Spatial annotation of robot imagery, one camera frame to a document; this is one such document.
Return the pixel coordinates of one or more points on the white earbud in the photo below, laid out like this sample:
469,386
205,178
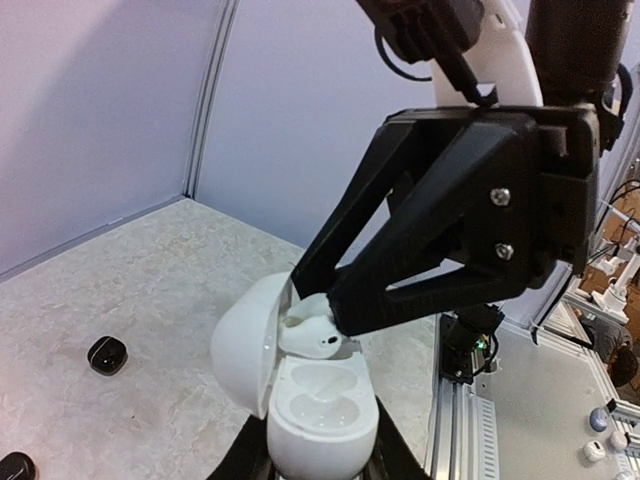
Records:
308,329

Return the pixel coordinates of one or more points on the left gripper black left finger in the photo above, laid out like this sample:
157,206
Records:
248,457

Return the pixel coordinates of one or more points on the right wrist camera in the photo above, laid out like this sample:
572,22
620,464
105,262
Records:
424,30

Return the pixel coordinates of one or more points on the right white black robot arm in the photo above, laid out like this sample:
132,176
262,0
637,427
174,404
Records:
567,55

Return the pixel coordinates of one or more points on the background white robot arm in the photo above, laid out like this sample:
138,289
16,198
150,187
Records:
545,407

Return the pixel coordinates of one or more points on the background person dark hair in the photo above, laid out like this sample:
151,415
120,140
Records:
613,344

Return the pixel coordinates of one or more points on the white earbud charging case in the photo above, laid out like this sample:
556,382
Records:
322,415

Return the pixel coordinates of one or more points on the round pale gadget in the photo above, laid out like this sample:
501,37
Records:
618,442

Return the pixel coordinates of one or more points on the round white gadget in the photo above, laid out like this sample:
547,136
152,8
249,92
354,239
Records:
594,451

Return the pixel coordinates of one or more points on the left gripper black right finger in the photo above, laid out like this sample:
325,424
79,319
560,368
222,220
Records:
391,458

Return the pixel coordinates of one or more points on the round blue-grey gadget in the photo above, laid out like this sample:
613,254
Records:
599,419

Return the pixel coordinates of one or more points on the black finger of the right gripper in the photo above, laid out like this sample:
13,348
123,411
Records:
388,154

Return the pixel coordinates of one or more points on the black earbud charging case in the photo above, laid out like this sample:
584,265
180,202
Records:
17,466

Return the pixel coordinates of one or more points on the aluminium front rail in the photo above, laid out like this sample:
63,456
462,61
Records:
462,434

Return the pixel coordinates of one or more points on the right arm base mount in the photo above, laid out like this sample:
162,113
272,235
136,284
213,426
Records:
459,335

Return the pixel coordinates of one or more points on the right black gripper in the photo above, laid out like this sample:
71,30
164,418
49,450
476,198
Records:
488,205

